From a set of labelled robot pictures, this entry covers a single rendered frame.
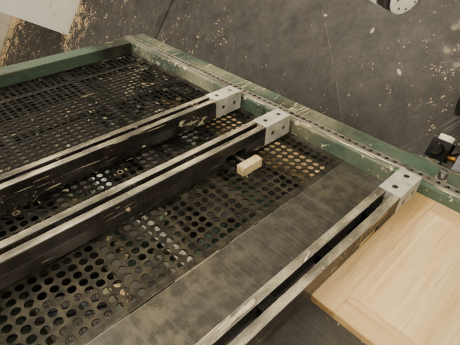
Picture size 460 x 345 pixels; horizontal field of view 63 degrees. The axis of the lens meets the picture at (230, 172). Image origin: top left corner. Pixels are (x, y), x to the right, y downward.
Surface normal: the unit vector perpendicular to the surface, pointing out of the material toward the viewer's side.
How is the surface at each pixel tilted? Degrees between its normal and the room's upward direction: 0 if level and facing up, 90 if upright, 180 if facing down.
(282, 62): 0
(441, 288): 60
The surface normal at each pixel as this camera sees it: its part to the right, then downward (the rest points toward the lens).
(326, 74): -0.61, -0.04
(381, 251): 0.03, -0.79
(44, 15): 0.63, 0.59
